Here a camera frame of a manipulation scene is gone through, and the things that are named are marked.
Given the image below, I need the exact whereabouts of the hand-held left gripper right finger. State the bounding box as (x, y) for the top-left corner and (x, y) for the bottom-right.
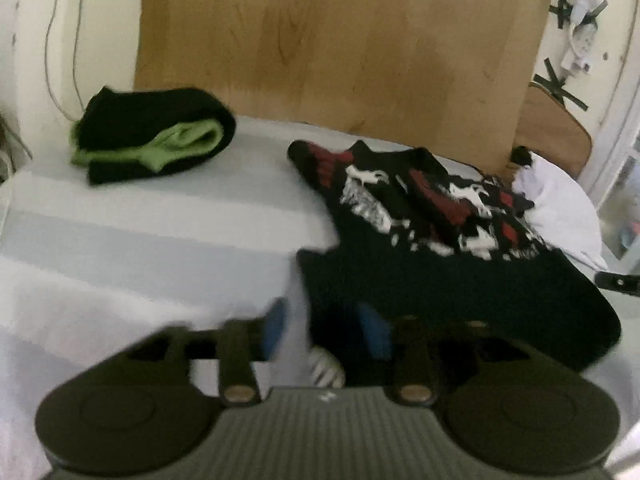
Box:
(356, 301), (511, 407)

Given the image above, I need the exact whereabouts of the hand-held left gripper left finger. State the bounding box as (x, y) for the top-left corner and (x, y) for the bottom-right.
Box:
(125, 297), (293, 407)

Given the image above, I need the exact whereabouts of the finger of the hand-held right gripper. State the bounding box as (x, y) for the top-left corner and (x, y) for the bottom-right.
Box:
(594, 271), (640, 296)

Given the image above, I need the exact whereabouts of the black printed shirt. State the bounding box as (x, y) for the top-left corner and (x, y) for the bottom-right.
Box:
(287, 140), (623, 391)

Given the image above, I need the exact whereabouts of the black and green garment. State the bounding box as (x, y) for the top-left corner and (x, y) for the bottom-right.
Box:
(70, 86), (238, 187)

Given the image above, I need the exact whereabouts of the white cloth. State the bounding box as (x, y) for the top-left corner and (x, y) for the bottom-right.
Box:
(510, 152), (610, 272)

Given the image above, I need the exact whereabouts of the striped bedsheet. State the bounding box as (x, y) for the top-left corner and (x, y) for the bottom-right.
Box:
(0, 112), (640, 480)

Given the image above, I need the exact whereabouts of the wooden board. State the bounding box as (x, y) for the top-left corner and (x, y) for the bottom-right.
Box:
(134, 0), (557, 182)

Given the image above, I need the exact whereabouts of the white window frame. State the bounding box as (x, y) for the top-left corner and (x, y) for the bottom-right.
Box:
(580, 110), (640, 263)

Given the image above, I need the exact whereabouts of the thin grey cable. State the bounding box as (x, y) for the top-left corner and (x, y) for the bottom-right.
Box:
(44, 0), (87, 123)

